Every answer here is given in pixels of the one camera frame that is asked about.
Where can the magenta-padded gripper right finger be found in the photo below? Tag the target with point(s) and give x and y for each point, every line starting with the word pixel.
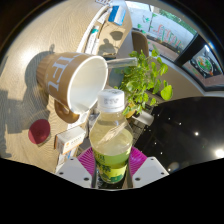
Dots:
pixel 149 170

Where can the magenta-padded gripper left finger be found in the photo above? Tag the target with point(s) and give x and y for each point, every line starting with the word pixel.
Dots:
pixel 74 170

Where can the green-labelled clear drink bottle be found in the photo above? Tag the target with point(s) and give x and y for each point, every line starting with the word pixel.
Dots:
pixel 111 143

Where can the white box with orange edge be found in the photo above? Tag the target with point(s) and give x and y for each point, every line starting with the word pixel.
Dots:
pixel 69 139

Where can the flat round red coaster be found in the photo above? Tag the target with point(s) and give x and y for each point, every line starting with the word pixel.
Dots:
pixel 39 131

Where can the green potted plant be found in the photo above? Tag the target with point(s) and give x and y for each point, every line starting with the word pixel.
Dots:
pixel 143 80

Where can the tan mug with white letters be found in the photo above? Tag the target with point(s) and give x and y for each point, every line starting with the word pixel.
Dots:
pixel 60 78

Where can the framed food poster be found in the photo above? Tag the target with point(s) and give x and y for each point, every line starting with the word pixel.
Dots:
pixel 204 62

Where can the grey curved sofa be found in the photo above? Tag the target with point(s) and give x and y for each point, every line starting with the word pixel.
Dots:
pixel 140 43

